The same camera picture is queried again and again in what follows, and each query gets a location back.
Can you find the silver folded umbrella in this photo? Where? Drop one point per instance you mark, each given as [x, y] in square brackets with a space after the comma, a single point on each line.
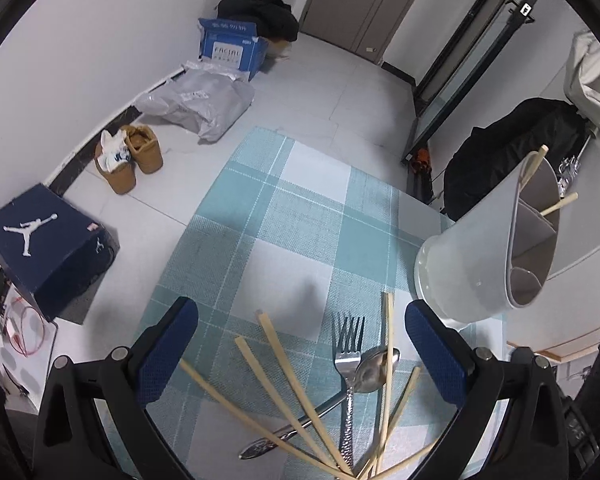
[569, 167]

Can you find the grey entrance door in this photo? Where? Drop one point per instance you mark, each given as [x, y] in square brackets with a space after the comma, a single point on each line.
[362, 27]

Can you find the brown shoe pair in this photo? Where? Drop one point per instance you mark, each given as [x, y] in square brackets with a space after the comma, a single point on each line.
[117, 156]

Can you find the teal checkered tablecloth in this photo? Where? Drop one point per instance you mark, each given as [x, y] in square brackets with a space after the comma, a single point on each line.
[293, 233]

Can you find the navy jordan shoe box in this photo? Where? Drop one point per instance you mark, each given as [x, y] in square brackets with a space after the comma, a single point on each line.
[51, 251]

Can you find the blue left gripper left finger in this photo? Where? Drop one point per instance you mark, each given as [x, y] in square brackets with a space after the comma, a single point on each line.
[160, 347]

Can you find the black hanging jacket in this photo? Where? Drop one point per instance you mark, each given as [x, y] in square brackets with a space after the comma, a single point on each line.
[489, 154]

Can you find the black framed glass door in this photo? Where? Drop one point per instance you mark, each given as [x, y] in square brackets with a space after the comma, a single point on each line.
[477, 42]

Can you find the black clothes pile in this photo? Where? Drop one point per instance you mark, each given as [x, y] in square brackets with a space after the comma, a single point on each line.
[273, 18]

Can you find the silver fork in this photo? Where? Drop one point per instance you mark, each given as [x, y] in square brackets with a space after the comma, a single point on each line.
[349, 334]

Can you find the white utensil holder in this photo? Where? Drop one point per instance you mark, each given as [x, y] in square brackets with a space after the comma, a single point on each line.
[497, 257]

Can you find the grey plastic mailing bag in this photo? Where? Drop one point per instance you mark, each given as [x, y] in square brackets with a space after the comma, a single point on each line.
[206, 98]

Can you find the white shoulder bag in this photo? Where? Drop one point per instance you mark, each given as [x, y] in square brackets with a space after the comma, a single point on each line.
[582, 76]

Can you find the blue cardboard box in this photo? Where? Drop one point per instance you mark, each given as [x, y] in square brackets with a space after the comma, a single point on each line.
[233, 44]

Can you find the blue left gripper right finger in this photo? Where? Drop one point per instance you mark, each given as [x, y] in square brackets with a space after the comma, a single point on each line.
[442, 350]

